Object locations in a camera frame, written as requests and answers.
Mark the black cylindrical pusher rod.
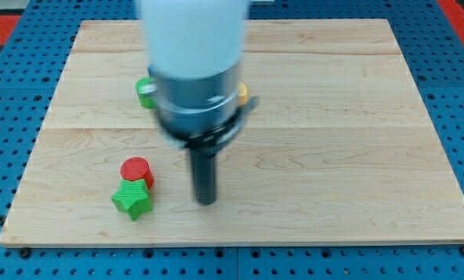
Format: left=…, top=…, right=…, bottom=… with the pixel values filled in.
left=189, top=149, right=217, bottom=205

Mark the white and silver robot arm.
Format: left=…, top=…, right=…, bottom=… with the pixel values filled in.
left=137, top=0, right=257, bottom=205

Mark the red cylinder block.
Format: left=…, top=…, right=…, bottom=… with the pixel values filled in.
left=120, top=157, right=154, bottom=189

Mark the green star block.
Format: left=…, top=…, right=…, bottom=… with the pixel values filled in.
left=111, top=179, right=153, bottom=221

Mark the yellow block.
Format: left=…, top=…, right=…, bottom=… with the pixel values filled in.
left=238, top=82, right=249, bottom=107

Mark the green cylinder block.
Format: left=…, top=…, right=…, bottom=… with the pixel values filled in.
left=135, top=77, right=157, bottom=109

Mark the light wooden board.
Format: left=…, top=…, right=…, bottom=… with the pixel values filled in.
left=0, top=19, right=464, bottom=248

